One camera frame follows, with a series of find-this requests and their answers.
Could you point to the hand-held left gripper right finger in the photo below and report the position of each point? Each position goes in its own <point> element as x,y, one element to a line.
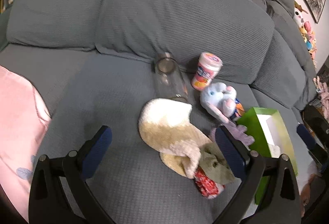
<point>227,148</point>

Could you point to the white and beige fluffy towel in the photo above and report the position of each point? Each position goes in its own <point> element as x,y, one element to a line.
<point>164,126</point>

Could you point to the clear glass jar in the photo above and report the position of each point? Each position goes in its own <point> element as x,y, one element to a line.
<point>167,77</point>

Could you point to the light blue bunny plush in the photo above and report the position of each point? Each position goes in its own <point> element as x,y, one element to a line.
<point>214,96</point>

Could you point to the pink candy bottle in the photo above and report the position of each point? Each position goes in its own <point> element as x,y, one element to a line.
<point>205,69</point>

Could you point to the grey sofa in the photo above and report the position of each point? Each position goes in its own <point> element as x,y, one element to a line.
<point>154,8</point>

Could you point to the purple mesh scrunchie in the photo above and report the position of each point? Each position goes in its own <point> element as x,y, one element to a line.
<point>244,136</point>

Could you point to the blue snack packet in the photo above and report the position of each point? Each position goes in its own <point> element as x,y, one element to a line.
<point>239,110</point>

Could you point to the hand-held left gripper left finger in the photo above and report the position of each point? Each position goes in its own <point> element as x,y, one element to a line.
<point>99,146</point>

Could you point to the pile of plush toys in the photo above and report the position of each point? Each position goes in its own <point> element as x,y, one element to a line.
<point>305,31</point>

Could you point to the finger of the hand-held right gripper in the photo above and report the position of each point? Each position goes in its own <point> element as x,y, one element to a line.
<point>317,120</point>
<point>305,136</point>

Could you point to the olive green scrunchie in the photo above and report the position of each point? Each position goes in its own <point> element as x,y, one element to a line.
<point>213,164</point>

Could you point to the red patterned packet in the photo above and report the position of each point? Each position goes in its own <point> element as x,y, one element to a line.
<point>205,185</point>

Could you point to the pink clothes heap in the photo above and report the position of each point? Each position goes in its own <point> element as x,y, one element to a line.
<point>322,92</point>

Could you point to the green cardboard box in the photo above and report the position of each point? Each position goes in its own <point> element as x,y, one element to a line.
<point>257,131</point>

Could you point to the pink pillow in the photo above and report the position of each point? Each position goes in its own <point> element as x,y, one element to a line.
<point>18,123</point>

